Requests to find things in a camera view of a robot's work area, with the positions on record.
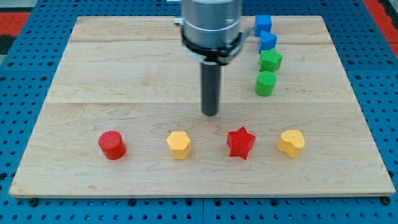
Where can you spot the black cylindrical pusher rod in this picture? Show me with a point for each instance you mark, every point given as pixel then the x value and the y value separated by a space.
pixel 210 88

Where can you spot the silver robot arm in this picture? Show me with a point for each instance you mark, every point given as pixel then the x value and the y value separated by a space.
pixel 211 34

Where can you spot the blue triangle block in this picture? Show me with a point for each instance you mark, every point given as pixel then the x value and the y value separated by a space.
pixel 267 41

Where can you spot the wooden board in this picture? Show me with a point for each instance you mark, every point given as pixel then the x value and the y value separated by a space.
pixel 131 75

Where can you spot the green cylinder block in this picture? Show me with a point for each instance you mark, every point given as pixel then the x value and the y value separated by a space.
pixel 265 83

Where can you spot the green star block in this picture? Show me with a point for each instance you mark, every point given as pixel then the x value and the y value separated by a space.
pixel 270 60

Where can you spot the blue cube block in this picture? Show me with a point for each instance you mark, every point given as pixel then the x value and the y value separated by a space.
pixel 262 23

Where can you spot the red star block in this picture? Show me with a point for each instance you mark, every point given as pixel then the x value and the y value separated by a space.
pixel 240 142

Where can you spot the yellow hexagon block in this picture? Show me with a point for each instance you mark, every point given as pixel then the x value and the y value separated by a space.
pixel 179 145

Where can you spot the yellow heart block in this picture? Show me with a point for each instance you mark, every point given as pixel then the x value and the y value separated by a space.
pixel 291 142

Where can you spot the red cylinder block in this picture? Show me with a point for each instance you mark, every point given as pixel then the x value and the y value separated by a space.
pixel 112 145

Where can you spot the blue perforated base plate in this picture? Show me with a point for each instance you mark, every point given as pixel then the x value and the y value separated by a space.
pixel 29 66

